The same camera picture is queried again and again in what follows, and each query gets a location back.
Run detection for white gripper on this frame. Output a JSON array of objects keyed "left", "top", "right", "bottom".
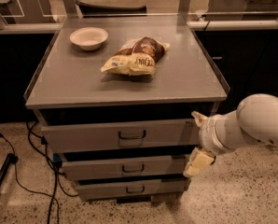
[{"left": 183, "top": 111, "right": 228, "bottom": 178}]

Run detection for grey top drawer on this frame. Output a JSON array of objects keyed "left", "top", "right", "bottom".
[{"left": 42, "top": 119, "right": 199, "bottom": 153}]

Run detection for grey drawer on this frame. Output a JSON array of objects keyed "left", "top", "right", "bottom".
[
  {"left": 63, "top": 155, "right": 188, "bottom": 181},
  {"left": 42, "top": 119, "right": 199, "bottom": 153},
  {"left": 76, "top": 175, "right": 190, "bottom": 201}
]

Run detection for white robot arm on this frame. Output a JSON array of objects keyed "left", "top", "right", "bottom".
[{"left": 183, "top": 94, "right": 278, "bottom": 177}]

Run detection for grey drawer cabinet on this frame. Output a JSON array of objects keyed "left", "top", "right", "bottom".
[{"left": 23, "top": 15, "right": 230, "bottom": 203}]

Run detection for grey bottom drawer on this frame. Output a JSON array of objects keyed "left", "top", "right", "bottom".
[{"left": 76, "top": 175, "right": 190, "bottom": 201}]

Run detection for grey middle drawer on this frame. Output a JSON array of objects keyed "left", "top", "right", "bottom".
[{"left": 63, "top": 155, "right": 188, "bottom": 181}]

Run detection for yellow brown chip bag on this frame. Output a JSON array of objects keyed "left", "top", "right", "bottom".
[{"left": 101, "top": 36, "right": 170, "bottom": 76}]

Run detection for white bowl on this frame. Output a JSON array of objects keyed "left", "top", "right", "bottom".
[{"left": 70, "top": 27, "right": 108, "bottom": 51}]

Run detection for black floor stand bar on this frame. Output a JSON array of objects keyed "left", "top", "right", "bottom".
[{"left": 0, "top": 153, "right": 18, "bottom": 187}]

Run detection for black floor cable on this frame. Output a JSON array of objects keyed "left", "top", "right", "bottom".
[{"left": 0, "top": 120, "right": 79, "bottom": 224}]

